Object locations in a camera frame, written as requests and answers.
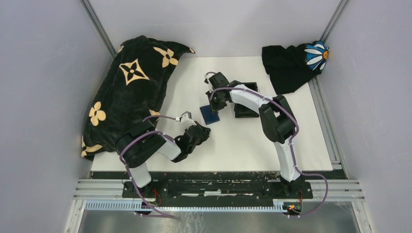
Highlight blue leather card holder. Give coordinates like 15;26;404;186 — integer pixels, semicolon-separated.
200;105;220;125

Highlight black card tray stand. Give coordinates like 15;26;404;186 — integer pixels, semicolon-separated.
233;82;260;119

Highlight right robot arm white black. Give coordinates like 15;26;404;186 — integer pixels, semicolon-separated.
205;72;301;198

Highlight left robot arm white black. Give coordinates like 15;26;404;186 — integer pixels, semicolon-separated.
115;120;211;198

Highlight black cloth with blue flower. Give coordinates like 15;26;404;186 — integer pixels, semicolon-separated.
261;41;329;95

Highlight black blanket with beige flowers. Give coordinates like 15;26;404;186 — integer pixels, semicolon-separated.
81;35;195;158

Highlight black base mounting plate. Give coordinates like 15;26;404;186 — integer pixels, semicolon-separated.
122;180;313;207

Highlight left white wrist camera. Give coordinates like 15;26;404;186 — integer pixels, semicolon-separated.
175;111;196;128

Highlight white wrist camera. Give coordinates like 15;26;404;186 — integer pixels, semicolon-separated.
175;111;196;128
205;74;214;92

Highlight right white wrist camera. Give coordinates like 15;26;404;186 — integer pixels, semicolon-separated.
205;74;214;92

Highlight aluminium frame rails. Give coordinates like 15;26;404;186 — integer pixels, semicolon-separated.
64;153;370;233

